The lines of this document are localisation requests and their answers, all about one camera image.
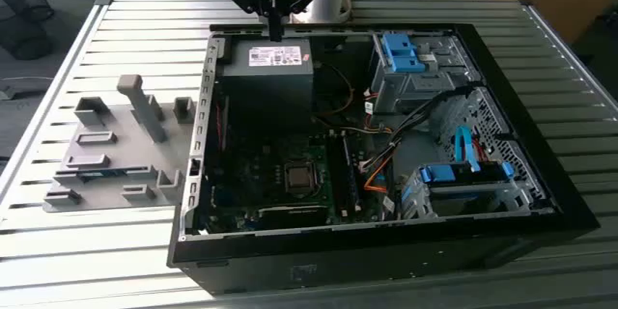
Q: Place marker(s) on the RAM stick with white label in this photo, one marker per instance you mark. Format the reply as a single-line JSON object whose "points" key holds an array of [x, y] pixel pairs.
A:
{"points": [[96, 174]]}

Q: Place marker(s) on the black RAM slot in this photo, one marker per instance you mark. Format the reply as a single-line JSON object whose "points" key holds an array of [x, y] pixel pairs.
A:
{"points": [[339, 175], [333, 175]]}

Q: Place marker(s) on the RAM stick with black chips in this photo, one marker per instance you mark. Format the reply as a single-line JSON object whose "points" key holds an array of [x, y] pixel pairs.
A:
{"points": [[353, 178]]}

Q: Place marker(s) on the grey power supply unit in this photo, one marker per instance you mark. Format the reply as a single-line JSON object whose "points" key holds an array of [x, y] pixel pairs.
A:
{"points": [[266, 88]]}

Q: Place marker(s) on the grey metal drive cage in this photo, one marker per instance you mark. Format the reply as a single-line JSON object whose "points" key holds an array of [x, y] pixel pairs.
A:
{"points": [[419, 88]]}

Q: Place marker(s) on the white four-pin power socket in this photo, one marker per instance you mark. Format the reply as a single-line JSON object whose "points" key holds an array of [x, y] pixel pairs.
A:
{"points": [[266, 150]]}

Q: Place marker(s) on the grey parts rack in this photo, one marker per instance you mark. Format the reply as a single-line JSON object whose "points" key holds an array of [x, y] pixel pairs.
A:
{"points": [[120, 135]]}

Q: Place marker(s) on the white motherboard power connector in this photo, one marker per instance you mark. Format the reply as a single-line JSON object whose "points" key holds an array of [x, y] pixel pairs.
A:
{"points": [[365, 166]]}

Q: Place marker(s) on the green motherboard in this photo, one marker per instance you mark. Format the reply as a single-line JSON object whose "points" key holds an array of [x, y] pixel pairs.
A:
{"points": [[251, 168]]}

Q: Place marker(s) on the silver CPU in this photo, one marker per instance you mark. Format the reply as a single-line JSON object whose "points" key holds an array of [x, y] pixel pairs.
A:
{"points": [[301, 177]]}

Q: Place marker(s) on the grey stand foot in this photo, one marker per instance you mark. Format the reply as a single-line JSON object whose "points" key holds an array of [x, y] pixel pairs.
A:
{"points": [[6, 92]]}

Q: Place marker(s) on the blue disk carrier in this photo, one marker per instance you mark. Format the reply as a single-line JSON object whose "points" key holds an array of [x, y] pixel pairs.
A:
{"points": [[442, 173]]}

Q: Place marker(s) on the blue motherboard port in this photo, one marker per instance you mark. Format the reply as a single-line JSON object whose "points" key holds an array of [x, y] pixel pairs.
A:
{"points": [[220, 197]]}

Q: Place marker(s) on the black hard disk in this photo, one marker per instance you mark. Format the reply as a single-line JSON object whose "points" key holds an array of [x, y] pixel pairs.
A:
{"points": [[482, 175]]}

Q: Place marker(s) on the black graphics card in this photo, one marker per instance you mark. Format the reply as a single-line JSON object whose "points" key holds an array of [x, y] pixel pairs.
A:
{"points": [[290, 216]]}

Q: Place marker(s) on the grey metal disk bay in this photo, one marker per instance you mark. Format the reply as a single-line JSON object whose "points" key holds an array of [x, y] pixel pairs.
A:
{"points": [[482, 200]]}

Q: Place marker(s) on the black PC case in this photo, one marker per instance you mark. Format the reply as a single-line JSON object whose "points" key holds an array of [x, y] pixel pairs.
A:
{"points": [[338, 258]]}

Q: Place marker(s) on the blue plastic drive bracket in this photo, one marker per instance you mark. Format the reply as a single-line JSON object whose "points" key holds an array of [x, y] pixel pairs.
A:
{"points": [[401, 52]]}

